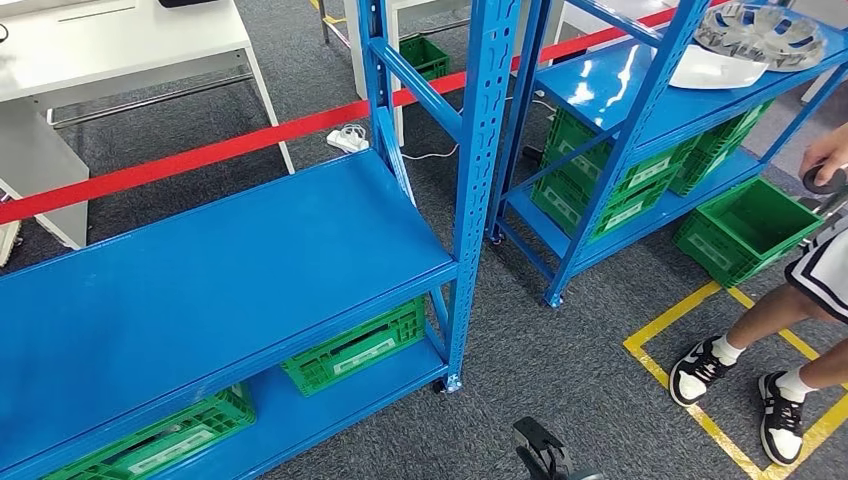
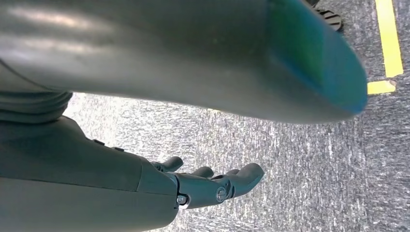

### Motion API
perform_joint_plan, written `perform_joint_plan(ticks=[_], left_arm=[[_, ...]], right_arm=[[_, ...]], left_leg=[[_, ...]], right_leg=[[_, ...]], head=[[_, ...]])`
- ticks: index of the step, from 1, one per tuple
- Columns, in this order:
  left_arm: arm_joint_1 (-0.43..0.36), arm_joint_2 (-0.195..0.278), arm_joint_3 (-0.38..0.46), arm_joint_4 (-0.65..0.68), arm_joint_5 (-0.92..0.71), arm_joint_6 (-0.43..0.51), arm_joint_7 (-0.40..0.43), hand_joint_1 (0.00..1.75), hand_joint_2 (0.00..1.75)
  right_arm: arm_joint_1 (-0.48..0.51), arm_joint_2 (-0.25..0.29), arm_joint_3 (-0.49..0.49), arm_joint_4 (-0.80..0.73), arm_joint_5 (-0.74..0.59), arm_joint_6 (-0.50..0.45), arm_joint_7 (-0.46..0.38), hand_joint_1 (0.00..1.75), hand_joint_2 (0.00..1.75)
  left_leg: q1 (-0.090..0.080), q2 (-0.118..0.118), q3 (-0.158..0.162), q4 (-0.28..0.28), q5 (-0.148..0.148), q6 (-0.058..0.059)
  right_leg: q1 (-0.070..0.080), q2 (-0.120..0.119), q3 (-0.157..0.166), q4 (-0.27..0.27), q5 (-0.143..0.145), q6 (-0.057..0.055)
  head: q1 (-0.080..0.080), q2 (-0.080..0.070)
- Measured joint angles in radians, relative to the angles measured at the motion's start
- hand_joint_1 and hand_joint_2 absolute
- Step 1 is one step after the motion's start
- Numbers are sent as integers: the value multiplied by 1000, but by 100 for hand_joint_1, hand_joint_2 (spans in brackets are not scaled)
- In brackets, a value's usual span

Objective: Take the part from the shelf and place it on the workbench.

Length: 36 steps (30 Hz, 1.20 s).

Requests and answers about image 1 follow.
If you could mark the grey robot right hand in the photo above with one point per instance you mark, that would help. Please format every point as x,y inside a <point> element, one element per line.
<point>540,440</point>

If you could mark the person's right hand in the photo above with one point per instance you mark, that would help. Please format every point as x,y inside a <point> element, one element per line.
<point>828,149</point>

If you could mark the black round handheld device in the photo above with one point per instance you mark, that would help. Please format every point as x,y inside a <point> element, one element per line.
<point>821,182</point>

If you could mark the white curved panel part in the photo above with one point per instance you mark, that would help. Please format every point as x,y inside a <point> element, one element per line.
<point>715,73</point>

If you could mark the blue metal shelf rack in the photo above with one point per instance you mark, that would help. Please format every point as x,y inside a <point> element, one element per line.
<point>199,278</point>
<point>596,86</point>

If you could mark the green plastic crate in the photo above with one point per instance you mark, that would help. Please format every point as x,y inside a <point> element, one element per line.
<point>169,450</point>
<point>623,215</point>
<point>709,252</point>
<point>427,60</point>
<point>649,173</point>
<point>702,172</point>
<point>364,358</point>
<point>742,129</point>

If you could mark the silver wheel cover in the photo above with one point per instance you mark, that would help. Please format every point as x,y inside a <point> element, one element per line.
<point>805,50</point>

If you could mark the person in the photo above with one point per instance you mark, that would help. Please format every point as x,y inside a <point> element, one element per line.
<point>825,272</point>

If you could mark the white power strip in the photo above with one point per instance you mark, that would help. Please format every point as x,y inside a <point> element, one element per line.
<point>344,140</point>

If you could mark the red barrier belt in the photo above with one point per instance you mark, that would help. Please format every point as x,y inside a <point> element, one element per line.
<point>199,156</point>

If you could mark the black flat device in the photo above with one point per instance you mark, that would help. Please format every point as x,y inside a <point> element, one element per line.
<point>189,3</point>

